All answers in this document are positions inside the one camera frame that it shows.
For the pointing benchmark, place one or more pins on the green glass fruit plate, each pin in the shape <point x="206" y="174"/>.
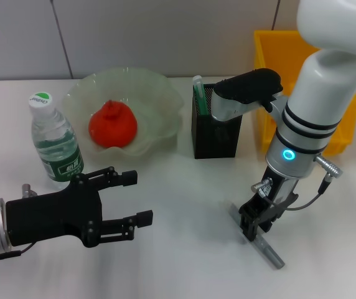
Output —
<point x="156" y="102"/>

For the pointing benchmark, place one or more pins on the yellow plastic bin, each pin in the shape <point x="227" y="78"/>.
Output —
<point x="268" y="50"/>

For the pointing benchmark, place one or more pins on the orange fruit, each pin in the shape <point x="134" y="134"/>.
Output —
<point x="112" y="127"/>

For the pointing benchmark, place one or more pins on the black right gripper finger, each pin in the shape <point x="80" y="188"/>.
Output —
<point x="251" y="221"/>
<point x="276" y="215"/>

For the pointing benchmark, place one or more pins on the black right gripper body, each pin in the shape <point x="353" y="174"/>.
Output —
<point x="279" y="185"/>

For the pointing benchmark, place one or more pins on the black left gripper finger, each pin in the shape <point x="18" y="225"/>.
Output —
<point x="143" y="218"/>
<point x="129" y="178"/>

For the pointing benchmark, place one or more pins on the green utility knife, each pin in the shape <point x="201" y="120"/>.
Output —
<point x="200" y="96"/>

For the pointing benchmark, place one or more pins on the black mesh pen holder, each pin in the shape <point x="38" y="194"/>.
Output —
<point x="215" y="140"/>

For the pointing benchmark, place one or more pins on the grey marker pen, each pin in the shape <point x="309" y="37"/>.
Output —
<point x="269" y="250"/>

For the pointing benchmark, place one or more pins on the clear water bottle green label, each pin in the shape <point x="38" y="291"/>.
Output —
<point x="56" y="149"/>

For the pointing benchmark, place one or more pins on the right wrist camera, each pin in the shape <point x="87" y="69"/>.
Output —
<point x="246" y="93"/>

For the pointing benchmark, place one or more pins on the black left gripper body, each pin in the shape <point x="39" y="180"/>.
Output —
<point x="53" y="215"/>

